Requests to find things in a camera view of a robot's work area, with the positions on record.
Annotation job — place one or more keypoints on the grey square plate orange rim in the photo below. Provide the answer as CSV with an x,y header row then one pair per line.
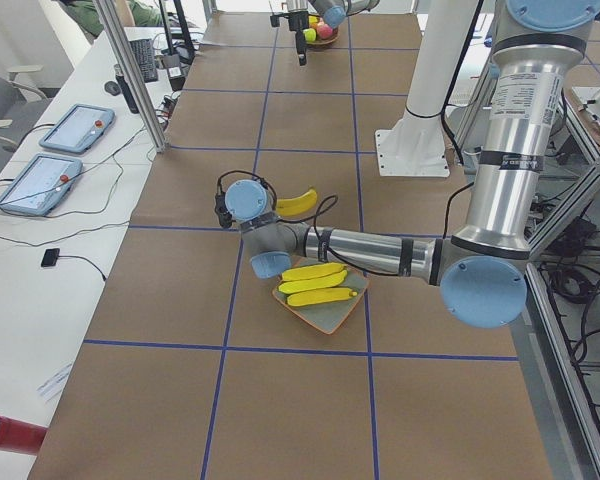
x,y
327,317

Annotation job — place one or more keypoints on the black keyboard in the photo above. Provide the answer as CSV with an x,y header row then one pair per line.
x,y
143,53

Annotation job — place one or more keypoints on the grey aluminium frame post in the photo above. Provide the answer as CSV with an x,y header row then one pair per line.
x,y
120,44

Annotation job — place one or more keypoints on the small black puck device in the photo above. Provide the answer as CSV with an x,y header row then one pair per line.
x,y
50,257

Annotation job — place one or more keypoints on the teach pendant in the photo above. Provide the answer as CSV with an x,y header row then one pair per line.
x,y
41,185
79,128

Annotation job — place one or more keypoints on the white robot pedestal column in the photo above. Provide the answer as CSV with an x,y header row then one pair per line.
x,y
415,146

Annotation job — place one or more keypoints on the teach pendant near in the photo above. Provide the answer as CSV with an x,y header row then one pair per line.
x,y
41,185

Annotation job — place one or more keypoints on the teach pendant far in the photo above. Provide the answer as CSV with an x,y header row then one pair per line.
x,y
79,128

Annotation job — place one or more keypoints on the red apple upper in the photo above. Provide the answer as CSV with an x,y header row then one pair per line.
x,y
323,30

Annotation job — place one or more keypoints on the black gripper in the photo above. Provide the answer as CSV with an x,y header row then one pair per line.
x,y
297,21

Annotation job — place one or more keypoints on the yellow banana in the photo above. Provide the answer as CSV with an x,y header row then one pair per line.
x,y
320,296
291,207
297,286
313,271

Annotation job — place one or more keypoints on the woven brown basket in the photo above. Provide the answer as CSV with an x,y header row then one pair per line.
x,y
328,41

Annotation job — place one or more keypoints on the red cylinder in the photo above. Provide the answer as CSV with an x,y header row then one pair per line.
x,y
21,437

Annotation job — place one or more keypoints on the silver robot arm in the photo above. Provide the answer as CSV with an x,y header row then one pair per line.
x,y
334,12
478,267

